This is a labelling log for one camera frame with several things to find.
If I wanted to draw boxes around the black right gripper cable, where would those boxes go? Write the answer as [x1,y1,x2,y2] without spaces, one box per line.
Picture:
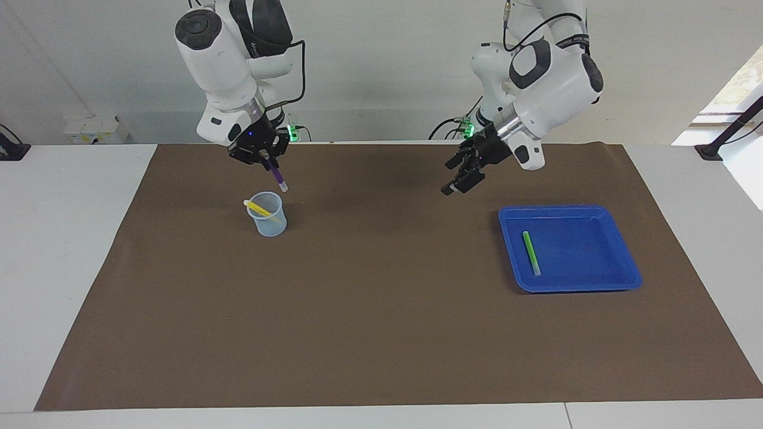
[262,39,307,129]

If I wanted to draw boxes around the black angled stand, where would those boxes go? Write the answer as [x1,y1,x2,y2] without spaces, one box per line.
[694,94,763,162]

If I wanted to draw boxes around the translucent plastic cup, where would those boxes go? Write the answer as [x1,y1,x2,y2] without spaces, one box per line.
[246,191,289,238]

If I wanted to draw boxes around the brown table mat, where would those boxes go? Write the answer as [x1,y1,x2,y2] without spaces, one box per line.
[34,142,763,412]

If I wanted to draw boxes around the white wall socket box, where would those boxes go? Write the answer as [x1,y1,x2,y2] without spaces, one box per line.
[63,116,129,145]

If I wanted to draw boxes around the black base cables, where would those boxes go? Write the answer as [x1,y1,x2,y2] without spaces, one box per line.
[427,94,485,142]
[285,116,313,144]

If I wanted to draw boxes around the green marker pen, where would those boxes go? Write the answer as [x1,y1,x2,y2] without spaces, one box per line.
[522,231,542,277]

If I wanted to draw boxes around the black right base cables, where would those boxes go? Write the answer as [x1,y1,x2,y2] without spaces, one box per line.
[285,116,313,144]

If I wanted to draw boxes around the yellow marker pen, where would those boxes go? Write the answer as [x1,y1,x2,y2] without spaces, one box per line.
[243,200,280,223]

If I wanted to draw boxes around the bright window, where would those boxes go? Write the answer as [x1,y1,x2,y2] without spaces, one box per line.
[671,45,763,213]

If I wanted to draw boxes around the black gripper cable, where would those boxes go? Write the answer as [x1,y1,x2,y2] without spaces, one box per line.
[503,0,590,55]
[262,39,307,129]

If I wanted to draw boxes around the blue plastic tray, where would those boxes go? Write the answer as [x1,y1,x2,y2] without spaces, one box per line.
[498,204,643,294]

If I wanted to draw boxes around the black left base cables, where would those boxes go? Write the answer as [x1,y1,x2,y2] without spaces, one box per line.
[427,94,485,142]

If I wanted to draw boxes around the black table clamp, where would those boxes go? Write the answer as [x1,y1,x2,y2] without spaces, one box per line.
[0,123,32,162]

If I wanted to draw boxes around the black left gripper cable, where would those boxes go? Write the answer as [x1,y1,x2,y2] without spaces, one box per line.
[503,0,590,55]

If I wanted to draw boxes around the purple marker pen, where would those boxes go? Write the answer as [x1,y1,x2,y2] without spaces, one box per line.
[266,157,290,193]

